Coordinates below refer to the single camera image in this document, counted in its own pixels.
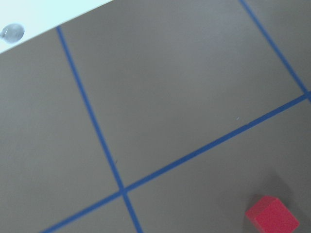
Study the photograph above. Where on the small round silver object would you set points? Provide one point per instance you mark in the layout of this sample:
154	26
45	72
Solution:
12	33

